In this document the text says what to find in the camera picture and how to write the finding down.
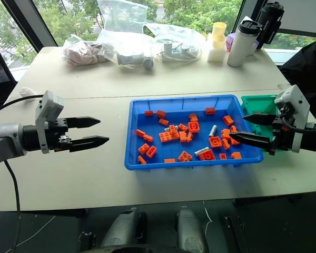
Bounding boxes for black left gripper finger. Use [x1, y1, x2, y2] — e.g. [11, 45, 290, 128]
[69, 135, 110, 153]
[66, 116, 102, 130]

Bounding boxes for grey rounded robot leg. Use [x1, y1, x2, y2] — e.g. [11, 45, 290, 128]
[101, 207, 149, 250]
[175, 206, 209, 252]

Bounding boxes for black drinking bottle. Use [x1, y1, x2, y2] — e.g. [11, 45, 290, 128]
[255, 2, 285, 51]

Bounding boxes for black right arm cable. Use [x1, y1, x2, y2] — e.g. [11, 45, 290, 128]
[281, 115, 316, 133]

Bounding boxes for plastic bag with power strip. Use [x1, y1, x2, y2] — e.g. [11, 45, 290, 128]
[144, 22, 209, 64]

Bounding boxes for stacked pale yellow cups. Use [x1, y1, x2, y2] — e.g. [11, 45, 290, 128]
[211, 22, 228, 50]

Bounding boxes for white power strip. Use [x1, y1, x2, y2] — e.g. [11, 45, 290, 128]
[157, 42, 201, 63]

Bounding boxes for black flat bar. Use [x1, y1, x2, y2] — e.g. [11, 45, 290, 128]
[223, 215, 250, 253]

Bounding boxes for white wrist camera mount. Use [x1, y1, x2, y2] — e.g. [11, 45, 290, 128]
[274, 84, 311, 154]
[34, 90, 65, 154]

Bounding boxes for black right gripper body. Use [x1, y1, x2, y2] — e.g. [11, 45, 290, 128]
[269, 113, 296, 156]

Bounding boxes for white tumbler with black lid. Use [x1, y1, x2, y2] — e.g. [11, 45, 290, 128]
[226, 20, 263, 67]

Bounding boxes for plastic bag with pink items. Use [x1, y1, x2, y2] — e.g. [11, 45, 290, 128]
[61, 34, 117, 67]

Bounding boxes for black fabric cover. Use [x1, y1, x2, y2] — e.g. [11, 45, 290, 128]
[278, 36, 316, 124]

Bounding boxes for purple crumpled bag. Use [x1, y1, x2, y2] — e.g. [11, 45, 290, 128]
[225, 33, 238, 52]

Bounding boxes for thin white string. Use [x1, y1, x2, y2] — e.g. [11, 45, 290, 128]
[202, 201, 214, 239]

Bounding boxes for green plastic tray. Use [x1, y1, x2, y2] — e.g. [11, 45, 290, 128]
[241, 94, 293, 153]

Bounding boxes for plastic bag with grey devices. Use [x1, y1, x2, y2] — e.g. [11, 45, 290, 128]
[96, 28, 159, 71]

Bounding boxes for crumpled white tissue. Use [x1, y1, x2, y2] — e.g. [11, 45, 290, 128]
[19, 87, 37, 97]

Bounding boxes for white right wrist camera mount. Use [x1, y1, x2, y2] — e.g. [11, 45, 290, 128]
[274, 84, 311, 154]

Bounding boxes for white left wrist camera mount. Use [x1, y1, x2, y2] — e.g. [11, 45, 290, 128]
[34, 90, 65, 154]

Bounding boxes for empty clear plastic bag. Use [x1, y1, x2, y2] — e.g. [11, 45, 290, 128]
[96, 0, 149, 35]

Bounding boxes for blue plastic tray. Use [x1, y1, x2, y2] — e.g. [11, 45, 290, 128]
[124, 94, 264, 172]

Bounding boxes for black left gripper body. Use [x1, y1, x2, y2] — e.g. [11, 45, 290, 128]
[46, 118, 72, 153]

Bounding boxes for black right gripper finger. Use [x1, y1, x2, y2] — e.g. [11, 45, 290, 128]
[242, 112, 278, 127]
[229, 131, 273, 152]

